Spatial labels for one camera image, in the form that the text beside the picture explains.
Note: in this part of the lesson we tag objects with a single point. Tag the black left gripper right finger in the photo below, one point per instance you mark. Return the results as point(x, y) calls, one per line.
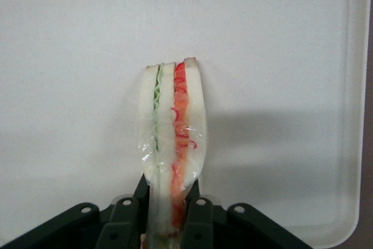
point(209, 222)

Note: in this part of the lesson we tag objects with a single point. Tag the white plastic tray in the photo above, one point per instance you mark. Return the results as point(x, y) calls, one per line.
point(87, 56)

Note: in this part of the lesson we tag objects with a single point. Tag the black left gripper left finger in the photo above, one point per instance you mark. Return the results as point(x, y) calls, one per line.
point(116, 222)

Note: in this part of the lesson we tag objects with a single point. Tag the plastic-wrapped triangle sandwich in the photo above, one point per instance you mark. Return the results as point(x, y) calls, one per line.
point(166, 132)

